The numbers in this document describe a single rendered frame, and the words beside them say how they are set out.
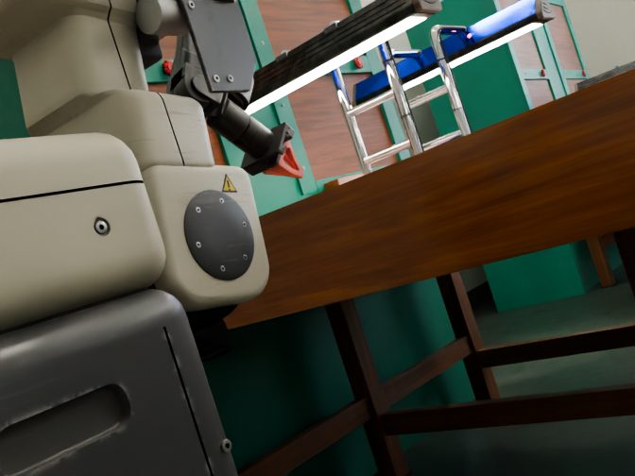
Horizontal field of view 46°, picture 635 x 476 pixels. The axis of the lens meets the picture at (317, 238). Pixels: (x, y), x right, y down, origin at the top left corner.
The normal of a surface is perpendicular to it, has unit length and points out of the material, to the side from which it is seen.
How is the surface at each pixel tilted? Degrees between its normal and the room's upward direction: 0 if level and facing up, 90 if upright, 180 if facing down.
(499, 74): 90
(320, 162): 90
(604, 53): 90
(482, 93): 90
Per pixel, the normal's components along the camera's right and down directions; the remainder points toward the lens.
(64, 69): -0.61, 0.04
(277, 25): 0.71, -0.24
